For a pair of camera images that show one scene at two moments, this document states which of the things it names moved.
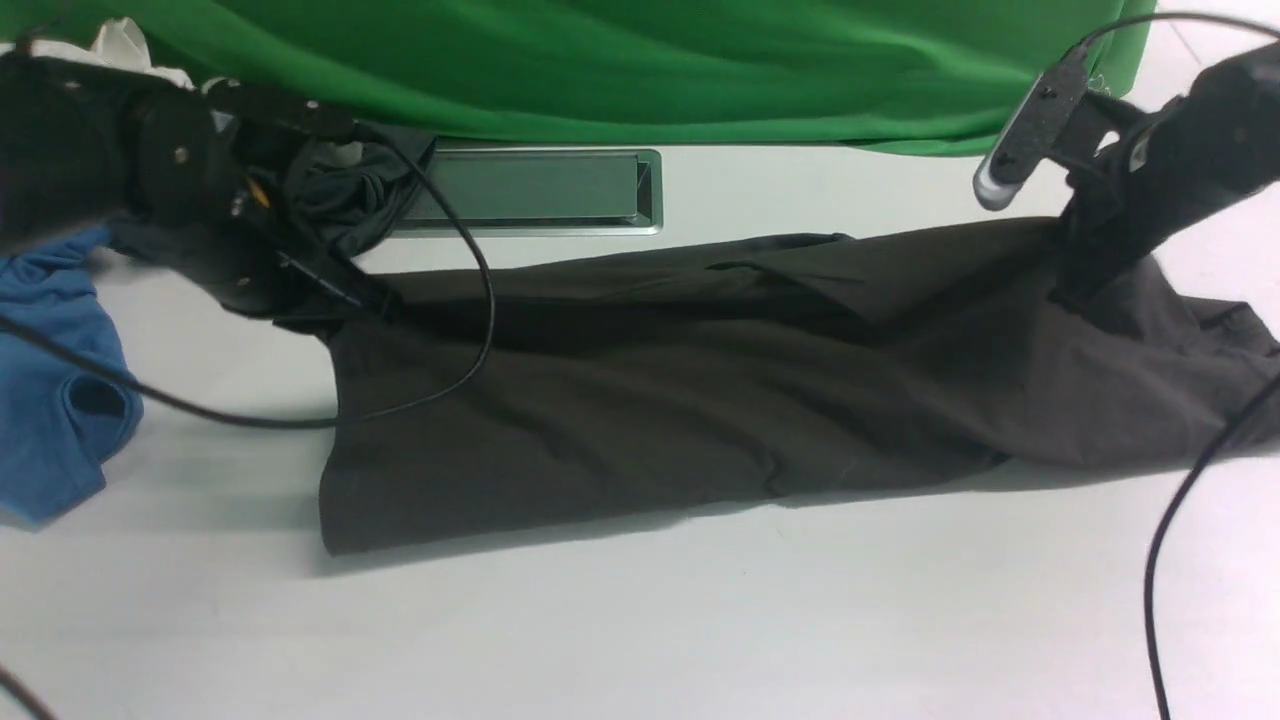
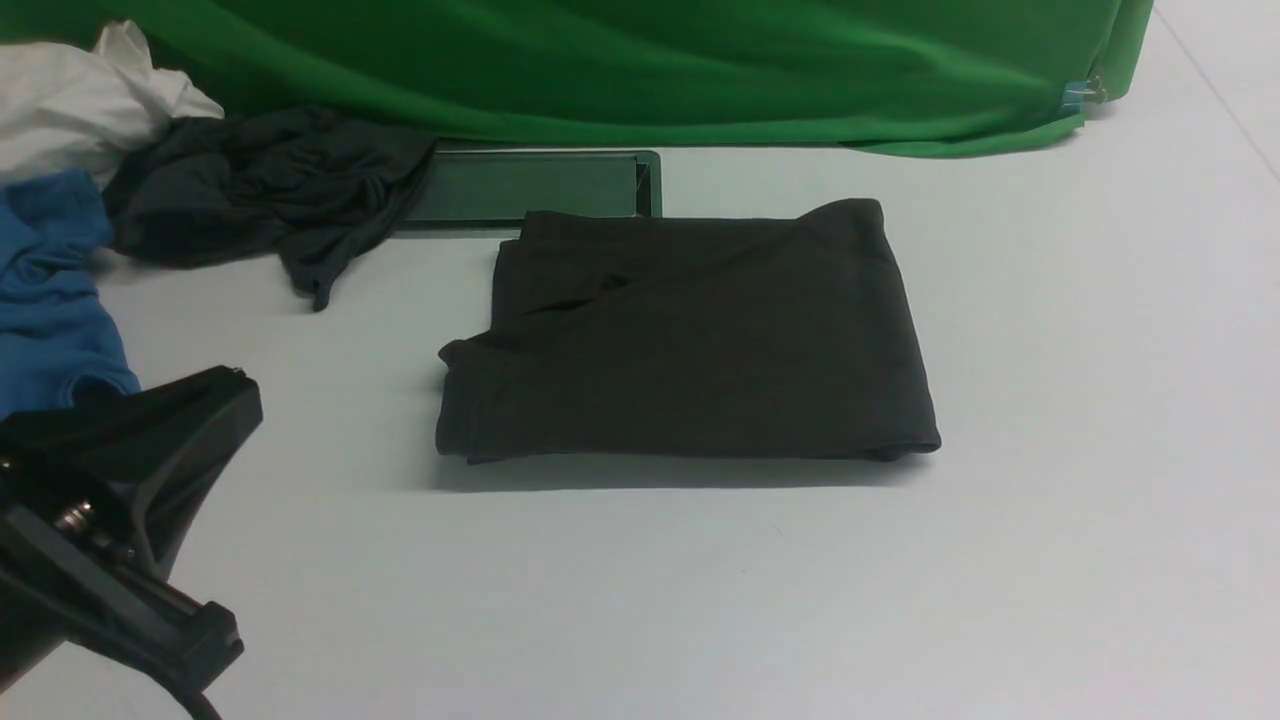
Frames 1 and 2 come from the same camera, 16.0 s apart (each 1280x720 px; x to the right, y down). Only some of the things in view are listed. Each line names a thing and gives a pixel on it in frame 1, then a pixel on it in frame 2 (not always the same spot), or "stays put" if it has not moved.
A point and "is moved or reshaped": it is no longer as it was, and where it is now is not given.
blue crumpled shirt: [59, 419] stays put
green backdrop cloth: [902, 77] stays put
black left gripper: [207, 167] → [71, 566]
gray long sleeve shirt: [517, 396] is moved or reshaped
